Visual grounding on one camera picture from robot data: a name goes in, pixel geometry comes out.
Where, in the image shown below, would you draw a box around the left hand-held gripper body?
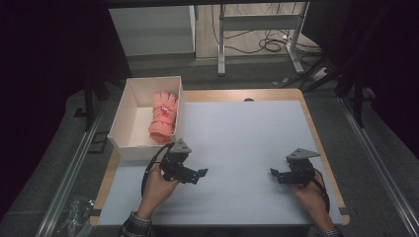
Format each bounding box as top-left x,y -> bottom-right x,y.
159,138 -> 193,184

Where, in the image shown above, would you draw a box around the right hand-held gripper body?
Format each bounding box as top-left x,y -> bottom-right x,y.
285,147 -> 321,188

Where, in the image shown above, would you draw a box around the pink glove with red print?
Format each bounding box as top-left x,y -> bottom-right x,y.
147,90 -> 179,144

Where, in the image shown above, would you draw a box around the white cardboard box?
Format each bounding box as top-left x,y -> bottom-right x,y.
107,75 -> 186,162

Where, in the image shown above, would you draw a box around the person's left hand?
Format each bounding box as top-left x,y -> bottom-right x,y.
135,162 -> 181,221

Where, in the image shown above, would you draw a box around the person's right hand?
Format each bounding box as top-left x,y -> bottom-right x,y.
288,173 -> 336,231

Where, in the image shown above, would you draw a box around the light blue table mat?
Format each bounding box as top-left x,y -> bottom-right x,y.
98,100 -> 344,227

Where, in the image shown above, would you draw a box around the black stand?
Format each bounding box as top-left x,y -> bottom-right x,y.
335,62 -> 377,129
73,76 -> 111,132

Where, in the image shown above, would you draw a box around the white power strip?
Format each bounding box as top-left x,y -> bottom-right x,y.
310,66 -> 329,82

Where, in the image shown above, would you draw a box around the clear plastic bag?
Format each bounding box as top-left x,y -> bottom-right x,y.
58,196 -> 97,237

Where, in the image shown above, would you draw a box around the white cabinet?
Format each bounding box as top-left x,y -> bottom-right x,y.
108,4 -> 197,57

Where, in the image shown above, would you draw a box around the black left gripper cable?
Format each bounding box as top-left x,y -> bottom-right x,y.
140,141 -> 175,198

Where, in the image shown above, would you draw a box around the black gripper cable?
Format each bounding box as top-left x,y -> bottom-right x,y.
311,167 -> 331,213
140,141 -> 175,198

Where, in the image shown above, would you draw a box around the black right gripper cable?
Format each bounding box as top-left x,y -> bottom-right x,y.
311,167 -> 331,213

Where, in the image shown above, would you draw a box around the metal floor rail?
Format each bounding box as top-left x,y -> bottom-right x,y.
34,98 -> 112,237
339,97 -> 419,237

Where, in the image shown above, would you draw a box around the black floor cables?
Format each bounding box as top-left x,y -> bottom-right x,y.
211,3 -> 323,57

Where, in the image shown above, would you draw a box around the grey metal desk frame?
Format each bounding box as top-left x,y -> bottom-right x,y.
216,1 -> 311,77

